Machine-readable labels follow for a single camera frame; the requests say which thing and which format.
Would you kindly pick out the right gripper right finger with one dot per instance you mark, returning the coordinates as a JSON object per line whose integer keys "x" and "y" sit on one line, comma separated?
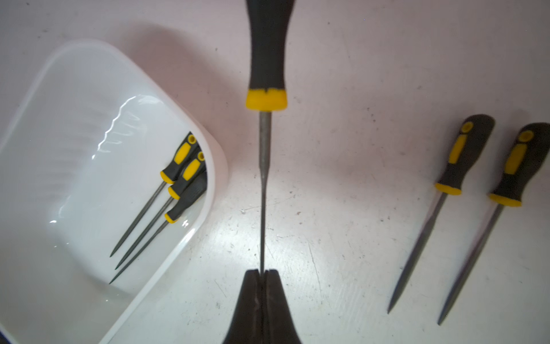
{"x": 278, "y": 326}

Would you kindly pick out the white plastic storage tray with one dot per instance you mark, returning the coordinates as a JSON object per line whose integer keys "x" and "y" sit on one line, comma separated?
{"x": 82, "y": 155}

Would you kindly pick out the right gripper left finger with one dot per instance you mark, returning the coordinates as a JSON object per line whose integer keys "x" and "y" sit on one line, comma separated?
{"x": 246, "y": 324}

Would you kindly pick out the black yellow file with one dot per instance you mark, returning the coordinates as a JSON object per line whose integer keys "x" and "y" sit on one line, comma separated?
{"x": 191, "y": 166}
{"x": 169, "y": 176}
{"x": 467, "y": 148}
{"x": 196, "y": 189}
{"x": 524, "y": 160}
{"x": 269, "y": 24}

